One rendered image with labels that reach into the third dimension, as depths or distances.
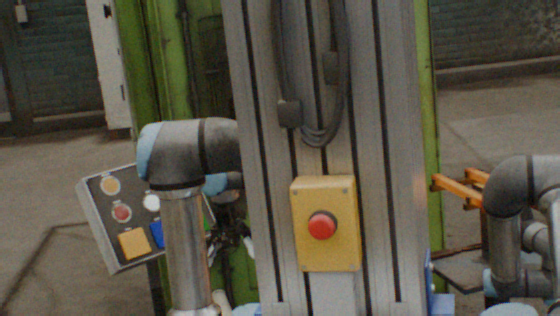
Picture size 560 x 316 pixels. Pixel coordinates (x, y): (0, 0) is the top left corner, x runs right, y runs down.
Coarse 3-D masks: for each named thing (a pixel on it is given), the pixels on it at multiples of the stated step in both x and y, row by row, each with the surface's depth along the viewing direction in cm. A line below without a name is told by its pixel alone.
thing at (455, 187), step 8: (432, 176) 268; (440, 176) 266; (440, 184) 264; (448, 184) 258; (456, 184) 257; (456, 192) 254; (464, 192) 249; (472, 192) 248; (472, 200) 245; (480, 200) 241
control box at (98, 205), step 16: (96, 176) 233; (112, 176) 235; (128, 176) 238; (80, 192) 234; (96, 192) 231; (128, 192) 236; (144, 192) 238; (96, 208) 229; (112, 208) 232; (128, 208) 234; (144, 208) 236; (208, 208) 247; (96, 224) 231; (112, 224) 230; (128, 224) 232; (144, 224) 235; (208, 224) 245; (96, 240) 234; (112, 240) 228; (112, 256) 228; (144, 256) 231; (160, 256) 238; (112, 272) 231
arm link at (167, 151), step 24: (192, 120) 165; (144, 144) 163; (168, 144) 162; (192, 144) 162; (144, 168) 164; (168, 168) 163; (192, 168) 163; (168, 192) 164; (192, 192) 166; (168, 216) 167; (192, 216) 167; (168, 240) 168; (192, 240) 167; (168, 264) 170; (192, 264) 168; (192, 288) 169; (168, 312) 174; (192, 312) 169; (216, 312) 171
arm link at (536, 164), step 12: (528, 156) 186; (540, 156) 185; (552, 156) 184; (528, 168) 183; (540, 168) 182; (552, 168) 182; (528, 180) 182; (540, 180) 182; (552, 180) 180; (528, 192) 183; (540, 192) 182; (552, 192) 178; (528, 204) 186; (540, 204) 181; (552, 204) 178; (552, 216) 176; (552, 228) 174; (552, 240) 173; (552, 252) 171; (552, 264) 170; (552, 276) 169; (552, 312) 161
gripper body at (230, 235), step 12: (216, 204) 216; (228, 204) 215; (216, 216) 215; (228, 216) 216; (216, 228) 216; (228, 228) 215; (240, 228) 219; (216, 240) 218; (228, 240) 216; (240, 240) 219
